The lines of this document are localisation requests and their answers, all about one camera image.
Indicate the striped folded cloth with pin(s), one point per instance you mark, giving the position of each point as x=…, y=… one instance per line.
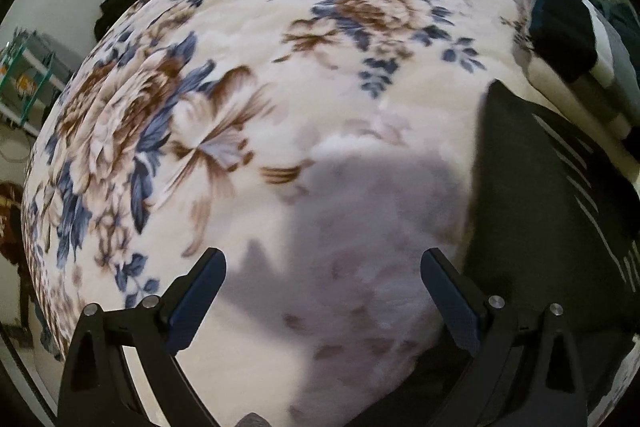
x=607, y=72

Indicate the green metal rack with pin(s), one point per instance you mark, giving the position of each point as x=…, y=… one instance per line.
x=30, y=72

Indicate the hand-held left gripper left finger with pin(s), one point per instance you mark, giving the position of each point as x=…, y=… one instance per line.
x=197, y=299

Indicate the floral printed blanket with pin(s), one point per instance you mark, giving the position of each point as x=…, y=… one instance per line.
x=320, y=72

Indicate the dark teal folded cloth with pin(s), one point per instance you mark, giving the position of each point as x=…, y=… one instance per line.
x=560, y=22

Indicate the black garment with white stripes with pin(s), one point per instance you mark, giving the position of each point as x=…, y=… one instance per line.
x=540, y=217

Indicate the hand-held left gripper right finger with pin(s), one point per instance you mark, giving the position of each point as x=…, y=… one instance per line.
x=450, y=302

